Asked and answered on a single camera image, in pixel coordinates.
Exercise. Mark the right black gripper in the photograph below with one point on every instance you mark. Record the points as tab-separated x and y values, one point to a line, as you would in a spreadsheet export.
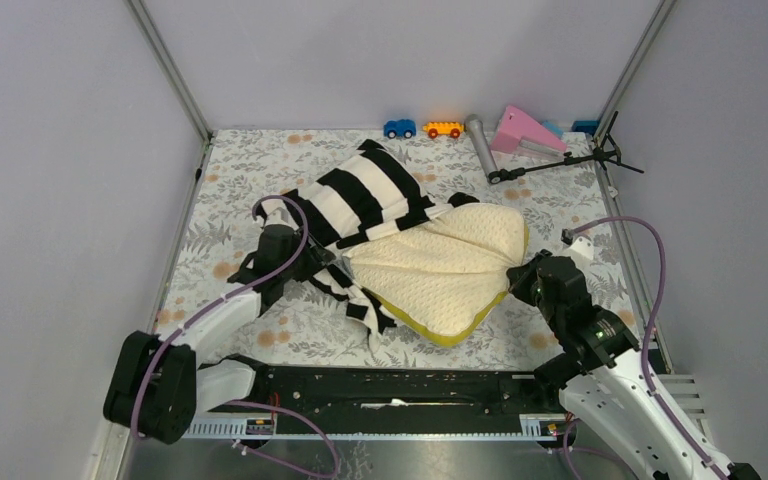
521	276

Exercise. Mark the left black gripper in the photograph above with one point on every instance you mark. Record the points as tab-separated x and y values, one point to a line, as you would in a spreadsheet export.
315	257

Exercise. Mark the yellow white pillow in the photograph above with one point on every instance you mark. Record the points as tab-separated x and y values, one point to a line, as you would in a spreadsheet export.
443	277

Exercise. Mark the black white striped pillowcase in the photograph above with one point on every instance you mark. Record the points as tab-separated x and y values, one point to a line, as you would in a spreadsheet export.
369	196

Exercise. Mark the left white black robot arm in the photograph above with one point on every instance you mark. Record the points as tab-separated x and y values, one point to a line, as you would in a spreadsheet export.
161	381

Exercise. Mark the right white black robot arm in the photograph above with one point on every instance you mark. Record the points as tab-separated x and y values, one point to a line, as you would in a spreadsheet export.
603	378

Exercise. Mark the floral patterned table mat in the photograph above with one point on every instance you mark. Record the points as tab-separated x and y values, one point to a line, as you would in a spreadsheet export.
307	327

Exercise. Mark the pink triangular block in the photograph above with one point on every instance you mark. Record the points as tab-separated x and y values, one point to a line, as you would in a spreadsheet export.
517	129

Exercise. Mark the light blue block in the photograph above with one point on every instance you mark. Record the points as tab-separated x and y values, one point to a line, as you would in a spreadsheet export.
555	129

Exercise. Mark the black mini tripod stand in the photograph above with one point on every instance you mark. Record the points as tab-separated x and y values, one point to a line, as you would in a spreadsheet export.
605	151

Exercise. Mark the blue toy car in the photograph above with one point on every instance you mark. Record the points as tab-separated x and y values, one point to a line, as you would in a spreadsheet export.
401	128

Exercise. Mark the grey microphone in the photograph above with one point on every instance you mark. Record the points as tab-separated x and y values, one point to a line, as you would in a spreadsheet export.
475	131

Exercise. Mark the dark blue block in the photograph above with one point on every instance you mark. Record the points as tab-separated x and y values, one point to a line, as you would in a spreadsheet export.
589	127

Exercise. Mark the orange yellow toy car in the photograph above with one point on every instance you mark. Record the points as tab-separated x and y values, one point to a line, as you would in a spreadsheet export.
448	129

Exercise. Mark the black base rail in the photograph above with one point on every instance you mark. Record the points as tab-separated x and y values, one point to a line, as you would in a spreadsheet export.
367	401

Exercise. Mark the right aluminium frame post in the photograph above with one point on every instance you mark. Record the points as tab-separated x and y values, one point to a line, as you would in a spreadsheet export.
644	44

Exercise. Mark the aluminium frame post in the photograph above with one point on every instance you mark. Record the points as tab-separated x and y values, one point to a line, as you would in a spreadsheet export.
169	68
644	44

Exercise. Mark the left aluminium frame post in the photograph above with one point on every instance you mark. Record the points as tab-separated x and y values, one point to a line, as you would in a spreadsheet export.
169	68

